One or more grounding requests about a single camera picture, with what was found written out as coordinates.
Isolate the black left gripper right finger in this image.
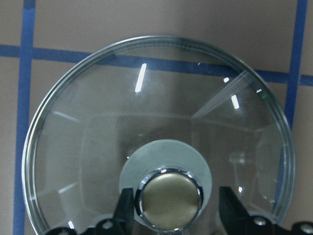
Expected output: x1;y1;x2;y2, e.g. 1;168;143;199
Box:
219;187;250;235

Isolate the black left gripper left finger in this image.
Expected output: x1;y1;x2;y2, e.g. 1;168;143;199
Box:
113;188;134;235

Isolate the glass pot lid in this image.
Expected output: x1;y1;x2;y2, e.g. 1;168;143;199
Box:
22;36;295;235

